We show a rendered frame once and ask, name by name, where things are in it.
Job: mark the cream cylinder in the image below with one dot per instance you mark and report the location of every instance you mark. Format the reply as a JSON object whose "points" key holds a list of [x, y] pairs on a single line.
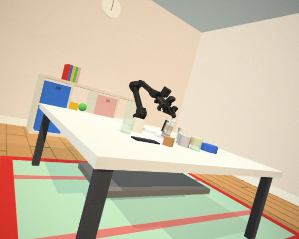
{"points": [[138, 125], [181, 130]]}

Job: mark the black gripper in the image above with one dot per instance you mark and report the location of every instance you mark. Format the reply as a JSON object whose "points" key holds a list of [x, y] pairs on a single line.
{"points": [[166, 108]]}

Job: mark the tan square block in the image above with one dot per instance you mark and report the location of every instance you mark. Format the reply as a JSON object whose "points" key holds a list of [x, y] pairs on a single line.
{"points": [[168, 141]]}

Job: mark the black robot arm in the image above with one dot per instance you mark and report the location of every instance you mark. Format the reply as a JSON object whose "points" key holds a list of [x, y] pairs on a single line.
{"points": [[140, 111]]}

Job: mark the blue cylinder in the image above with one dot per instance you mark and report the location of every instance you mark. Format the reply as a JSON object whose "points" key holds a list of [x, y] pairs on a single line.
{"points": [[209, 148]]}

